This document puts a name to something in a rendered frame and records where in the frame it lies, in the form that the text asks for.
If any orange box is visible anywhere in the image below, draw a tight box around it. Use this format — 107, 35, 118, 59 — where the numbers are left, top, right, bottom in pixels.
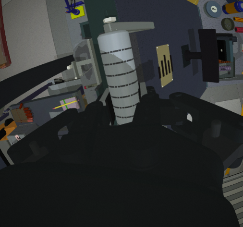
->
0, 118, 18, 142

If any navy vault door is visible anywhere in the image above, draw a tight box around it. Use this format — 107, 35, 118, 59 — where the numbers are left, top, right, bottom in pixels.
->
111, 0, 208, 101

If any navy cart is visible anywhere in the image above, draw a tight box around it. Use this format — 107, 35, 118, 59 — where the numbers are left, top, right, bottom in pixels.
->
8, 89, 86, 125

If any grey ribbed door handle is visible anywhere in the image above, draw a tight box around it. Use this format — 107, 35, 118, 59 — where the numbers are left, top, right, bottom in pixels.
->
97, 22, 155, 125

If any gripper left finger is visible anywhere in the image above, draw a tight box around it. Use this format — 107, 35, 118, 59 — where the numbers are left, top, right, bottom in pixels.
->
7, 100, 114, 165

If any grey machine with round hopper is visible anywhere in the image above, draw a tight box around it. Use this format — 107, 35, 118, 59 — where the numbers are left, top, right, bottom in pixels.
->
66, 39, 103, 91

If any small grey box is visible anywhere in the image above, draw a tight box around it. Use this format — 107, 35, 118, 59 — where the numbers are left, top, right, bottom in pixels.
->
7, 132, 26, 145

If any yellow square tag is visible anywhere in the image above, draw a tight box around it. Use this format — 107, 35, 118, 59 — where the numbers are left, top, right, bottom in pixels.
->
70, 5, 85, 20

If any black T-lever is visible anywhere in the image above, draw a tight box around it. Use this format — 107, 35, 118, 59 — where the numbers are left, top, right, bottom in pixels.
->
182, 28, 222, 84

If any pink notepad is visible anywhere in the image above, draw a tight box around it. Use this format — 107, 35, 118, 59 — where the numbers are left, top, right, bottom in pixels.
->
59, 96, 81, 111

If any white latch block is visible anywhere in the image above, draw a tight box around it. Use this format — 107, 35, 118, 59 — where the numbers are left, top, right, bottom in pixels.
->
103, 16, 117, 24

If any teal open box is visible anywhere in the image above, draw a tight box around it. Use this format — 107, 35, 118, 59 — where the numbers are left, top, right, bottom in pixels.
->
216, 33, 238, 80

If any red framed notice board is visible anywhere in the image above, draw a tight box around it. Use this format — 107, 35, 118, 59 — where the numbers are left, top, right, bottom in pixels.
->
0, 0, 12, 70

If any grey-blue tape roll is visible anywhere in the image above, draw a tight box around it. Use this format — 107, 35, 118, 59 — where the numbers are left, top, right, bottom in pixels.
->
204, 0, 222, 19

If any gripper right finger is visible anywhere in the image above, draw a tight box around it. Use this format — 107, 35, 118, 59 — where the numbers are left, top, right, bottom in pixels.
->
133, 86, 243, 172

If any yellow pencil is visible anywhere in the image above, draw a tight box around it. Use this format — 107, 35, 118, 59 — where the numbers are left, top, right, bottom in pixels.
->
52, 99, 80, 110

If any dark olive disc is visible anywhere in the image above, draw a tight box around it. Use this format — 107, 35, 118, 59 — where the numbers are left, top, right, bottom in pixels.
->
220, 17, 235, 31

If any grey ribbed panel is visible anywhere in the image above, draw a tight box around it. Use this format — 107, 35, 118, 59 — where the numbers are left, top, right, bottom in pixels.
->
221, 173, 243, 227

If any grey tray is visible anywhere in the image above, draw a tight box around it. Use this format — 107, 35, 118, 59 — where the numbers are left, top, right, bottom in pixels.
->
47, 79, 85, 96

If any orange and blue cylinder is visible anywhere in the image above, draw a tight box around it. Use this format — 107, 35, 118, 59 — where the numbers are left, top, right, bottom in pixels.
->
221, 0, 243, 15

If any dark green vault body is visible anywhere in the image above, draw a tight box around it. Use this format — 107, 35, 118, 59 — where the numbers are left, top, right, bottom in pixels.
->
79, 0, 120, 101

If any brown box of red rolls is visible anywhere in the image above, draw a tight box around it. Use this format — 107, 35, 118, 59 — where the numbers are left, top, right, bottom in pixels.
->
10, 103, 35, 123

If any brass slotted plate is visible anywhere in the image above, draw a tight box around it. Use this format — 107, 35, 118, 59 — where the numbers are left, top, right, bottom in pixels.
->
156, 44, 174, 88

